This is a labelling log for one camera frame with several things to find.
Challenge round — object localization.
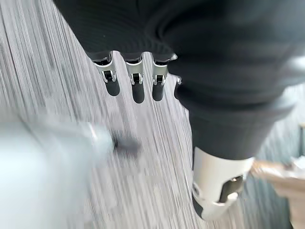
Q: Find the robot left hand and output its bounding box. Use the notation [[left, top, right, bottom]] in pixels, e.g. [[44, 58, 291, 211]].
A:
[[52, 0, 305, 220]]

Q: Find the beige wooden furniture edge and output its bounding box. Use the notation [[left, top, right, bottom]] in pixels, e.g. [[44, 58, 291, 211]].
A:
[[250, 156, 305, 200]]

